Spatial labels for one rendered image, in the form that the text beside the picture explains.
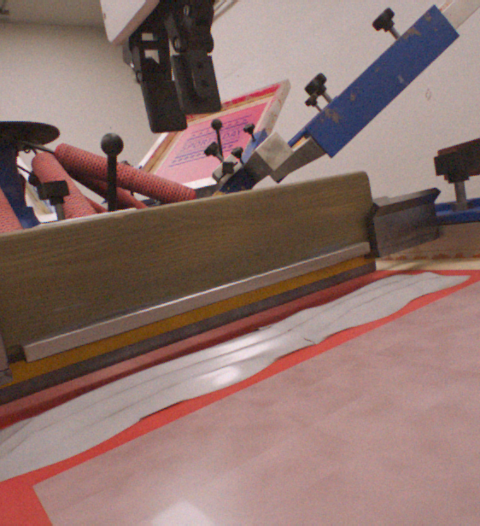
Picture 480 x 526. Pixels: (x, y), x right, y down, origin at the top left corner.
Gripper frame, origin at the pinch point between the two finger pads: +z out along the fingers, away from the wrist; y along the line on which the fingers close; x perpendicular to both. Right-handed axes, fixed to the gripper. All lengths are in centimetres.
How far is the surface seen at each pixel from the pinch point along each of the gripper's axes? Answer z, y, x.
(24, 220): 3, -79, 2
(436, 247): 17.2, 2.7, 25.0
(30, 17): -182, -402, 108
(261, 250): 12.7, 2.0, 3.2
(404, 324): 18.2, 13.5, 4.5
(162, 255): 11.1, 2.1, -5.2
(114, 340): 15.9, 1.1, -9.6
